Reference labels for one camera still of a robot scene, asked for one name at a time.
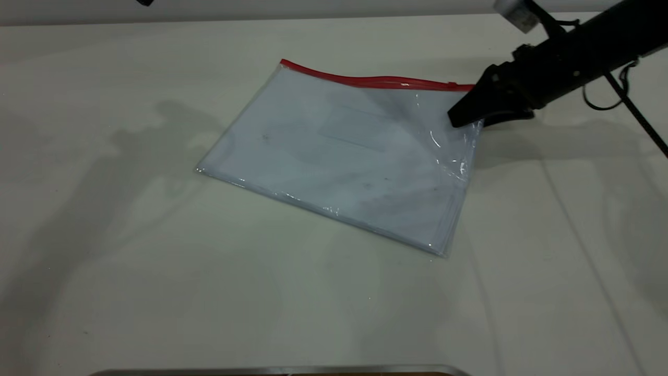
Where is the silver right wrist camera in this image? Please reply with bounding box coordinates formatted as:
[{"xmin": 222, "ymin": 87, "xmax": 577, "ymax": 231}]
[{"xmin": 493, "ymin": 0, "xmax": 539, "ymax": 33}]

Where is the clear zip bag red zipper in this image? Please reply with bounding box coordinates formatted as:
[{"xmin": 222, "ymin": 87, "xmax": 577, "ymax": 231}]
[{"xmin": 195, "ymin": 58, "xmax": 486, "ymax": 258}]

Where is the silver metal frame edge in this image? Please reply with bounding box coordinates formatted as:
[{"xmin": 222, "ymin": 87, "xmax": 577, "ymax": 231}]
[{"xmin": 89, "ymin": 364, "xmax": 470, "ymax": 376}]

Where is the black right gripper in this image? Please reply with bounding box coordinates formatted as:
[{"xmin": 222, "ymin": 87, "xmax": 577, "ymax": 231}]
[{"xmin": 447, "ymin": 29, "xmax": 591, "ymax": 129}]

